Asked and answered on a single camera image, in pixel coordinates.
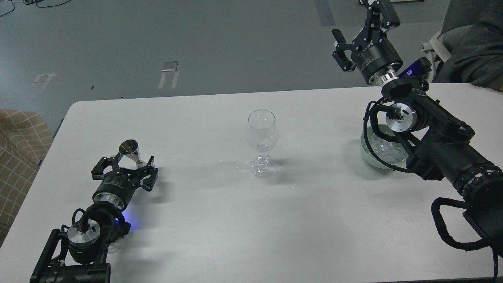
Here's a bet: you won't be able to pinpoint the clear wine glass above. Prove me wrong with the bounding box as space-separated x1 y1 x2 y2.
246 109 280 178

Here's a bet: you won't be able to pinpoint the silver floor plate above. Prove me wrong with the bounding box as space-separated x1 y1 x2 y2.
161 61 178 72

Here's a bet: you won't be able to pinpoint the steel double jigger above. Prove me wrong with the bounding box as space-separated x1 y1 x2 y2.
118 139 143 165

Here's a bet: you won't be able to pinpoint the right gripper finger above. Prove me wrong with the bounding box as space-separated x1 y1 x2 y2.
332 29 360 72
360 0 400 46

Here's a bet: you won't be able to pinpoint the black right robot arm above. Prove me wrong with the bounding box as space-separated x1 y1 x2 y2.
332 0 503 282

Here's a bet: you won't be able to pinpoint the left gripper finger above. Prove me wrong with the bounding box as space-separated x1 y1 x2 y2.
136 156 158 192
91 156 121 180

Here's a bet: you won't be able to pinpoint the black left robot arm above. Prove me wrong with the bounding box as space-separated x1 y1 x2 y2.
30 153 158 283

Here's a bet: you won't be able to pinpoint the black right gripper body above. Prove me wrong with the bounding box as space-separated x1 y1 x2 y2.
352 33 403 85

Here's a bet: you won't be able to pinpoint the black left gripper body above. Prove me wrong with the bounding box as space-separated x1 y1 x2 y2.
93 168 141 211

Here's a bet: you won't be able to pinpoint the beige checked chair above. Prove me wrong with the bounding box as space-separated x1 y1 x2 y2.
0 108 53 244

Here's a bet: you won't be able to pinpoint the green bowl of ice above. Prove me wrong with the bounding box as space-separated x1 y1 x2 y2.
360 127 408 169

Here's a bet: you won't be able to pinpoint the black cable on floor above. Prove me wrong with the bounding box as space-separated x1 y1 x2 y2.
0 0 71 16

